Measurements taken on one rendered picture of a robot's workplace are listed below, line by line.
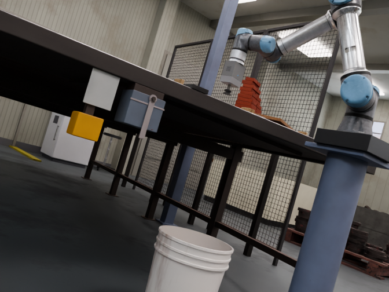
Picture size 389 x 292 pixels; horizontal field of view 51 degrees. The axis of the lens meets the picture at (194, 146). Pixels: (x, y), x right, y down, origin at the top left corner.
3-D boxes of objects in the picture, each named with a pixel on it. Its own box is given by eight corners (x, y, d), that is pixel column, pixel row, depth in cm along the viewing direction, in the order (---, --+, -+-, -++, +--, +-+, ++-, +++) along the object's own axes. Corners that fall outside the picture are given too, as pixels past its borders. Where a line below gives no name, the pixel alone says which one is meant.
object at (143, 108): (156, 142, 147) (170, 95, 147) (121, 132, 139) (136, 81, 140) (143, 139, 156) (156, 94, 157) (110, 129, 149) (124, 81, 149)
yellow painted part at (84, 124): (97, 142, 137) (117, 75, 137) (72, 135, 132) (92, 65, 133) (90, 139, 143) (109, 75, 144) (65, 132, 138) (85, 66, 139)
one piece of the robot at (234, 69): (233, 59, 200) (224, 91, 200) (223, 52, 193) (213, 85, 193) (249, 60, 194) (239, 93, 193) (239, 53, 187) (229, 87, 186)
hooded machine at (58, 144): (73, 163, 736) (95, 91, 741) (87, 169, 692) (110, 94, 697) (37, 154, 693) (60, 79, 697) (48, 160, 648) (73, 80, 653)
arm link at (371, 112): (375, 121, 176) (382, 91, 177) (371, 115, 165) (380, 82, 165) (347, 116, 183) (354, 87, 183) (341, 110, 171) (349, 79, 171)
